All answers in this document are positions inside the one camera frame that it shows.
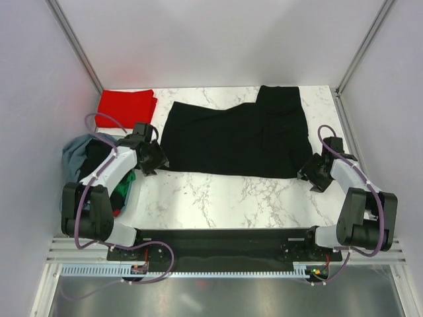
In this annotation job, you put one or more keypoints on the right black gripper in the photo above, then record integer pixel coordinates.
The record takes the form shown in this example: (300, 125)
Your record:
(320, 185)

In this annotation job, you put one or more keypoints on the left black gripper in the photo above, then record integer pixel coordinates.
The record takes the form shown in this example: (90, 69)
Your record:
(160, 160)

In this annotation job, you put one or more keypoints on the black t shirt with logo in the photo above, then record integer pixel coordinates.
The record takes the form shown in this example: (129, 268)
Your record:
(268, 138)

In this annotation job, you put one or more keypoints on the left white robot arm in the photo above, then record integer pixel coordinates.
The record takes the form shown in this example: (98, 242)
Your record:
(87, 213)

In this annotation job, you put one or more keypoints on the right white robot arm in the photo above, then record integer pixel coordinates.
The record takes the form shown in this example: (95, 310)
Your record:
(367, 218)

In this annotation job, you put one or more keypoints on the green garment in basket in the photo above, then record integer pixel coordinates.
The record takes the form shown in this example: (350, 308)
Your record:
(123, 187)

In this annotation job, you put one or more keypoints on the folded red t shirt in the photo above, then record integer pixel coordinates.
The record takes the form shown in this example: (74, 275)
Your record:
(128, 108)

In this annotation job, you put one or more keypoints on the black t shirt in basket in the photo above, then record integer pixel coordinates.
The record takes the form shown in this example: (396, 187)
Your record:
(96, 151)

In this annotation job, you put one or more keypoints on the grey blue t shirt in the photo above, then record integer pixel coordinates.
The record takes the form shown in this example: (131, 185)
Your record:
(73, 154)

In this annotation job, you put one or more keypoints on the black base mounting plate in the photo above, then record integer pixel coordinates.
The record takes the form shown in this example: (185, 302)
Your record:
(226, 250)

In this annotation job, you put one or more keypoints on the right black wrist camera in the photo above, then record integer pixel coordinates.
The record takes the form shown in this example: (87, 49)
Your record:
(336, 144)

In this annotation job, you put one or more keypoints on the right aluminium frame post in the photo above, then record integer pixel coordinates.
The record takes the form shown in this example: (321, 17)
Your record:
(372, 32)

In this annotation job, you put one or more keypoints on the aluminium frame post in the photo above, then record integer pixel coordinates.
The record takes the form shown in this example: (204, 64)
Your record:
(74, 42)
(372, 32)

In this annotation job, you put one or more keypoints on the white slotted cable duct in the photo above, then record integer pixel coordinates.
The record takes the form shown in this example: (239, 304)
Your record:
(137, 271)

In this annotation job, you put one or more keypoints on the left aluminium frame post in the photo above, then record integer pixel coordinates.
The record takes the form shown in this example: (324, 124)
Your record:
(74, 42)

